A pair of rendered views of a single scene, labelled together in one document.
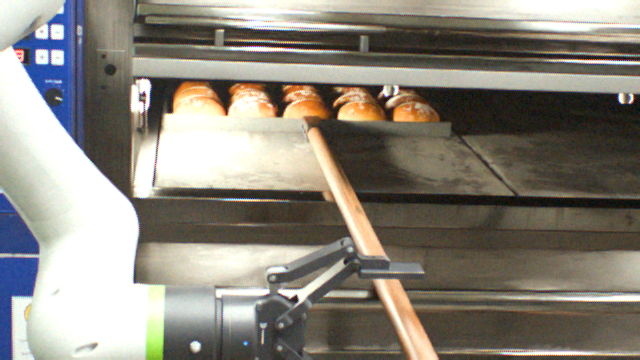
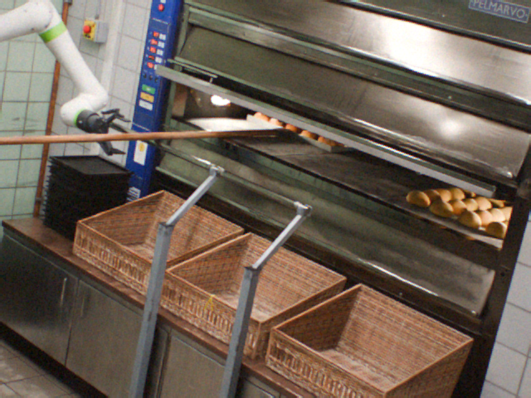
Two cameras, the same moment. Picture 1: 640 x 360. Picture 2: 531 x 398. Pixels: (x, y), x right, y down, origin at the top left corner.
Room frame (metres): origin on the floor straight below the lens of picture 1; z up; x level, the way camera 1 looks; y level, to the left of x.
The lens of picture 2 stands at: (-1.19, -3.69, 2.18)
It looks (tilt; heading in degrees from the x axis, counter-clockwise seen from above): 15 degrees down; 48
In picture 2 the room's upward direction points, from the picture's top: 11 degrees clockwise
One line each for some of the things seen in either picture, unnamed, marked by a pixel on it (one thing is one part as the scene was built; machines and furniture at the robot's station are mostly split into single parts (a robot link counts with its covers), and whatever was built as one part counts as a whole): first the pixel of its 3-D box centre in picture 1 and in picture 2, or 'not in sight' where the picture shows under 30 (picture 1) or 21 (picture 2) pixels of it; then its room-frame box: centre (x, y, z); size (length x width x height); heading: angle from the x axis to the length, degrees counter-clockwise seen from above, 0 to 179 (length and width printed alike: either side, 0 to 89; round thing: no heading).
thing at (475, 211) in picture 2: not in sight; (493, 208); (2.30, -1.13, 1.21); 0.61 x 0.48 x 0.06; 7
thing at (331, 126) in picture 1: (300, 105); (312, 132); (2.34, 0.06, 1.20); 0.55 x 0.36 x 0.03; 98
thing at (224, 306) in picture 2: not in sight; (251, 291); (1.52, -0.66, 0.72); 0.56 x 0.49 x 0.28; 98
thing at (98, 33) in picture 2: not in sight; (94, 30); (1.55, 0.88, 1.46); 0.10 x 0.07 x 0.10; 97
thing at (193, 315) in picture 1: (192, 327); (90, 121); (1.15, 0.13, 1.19); 0.12 x 0.06 x 0.09; 8
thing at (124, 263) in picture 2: not in sight; (158, 241); (1.45, -0.07, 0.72); 0.56 x 0.49 x 0.28; 97
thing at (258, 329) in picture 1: (262, 329); (99, 126); (1.15, 0.06, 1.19); 0.09 x 0.07 x 0.08; 98
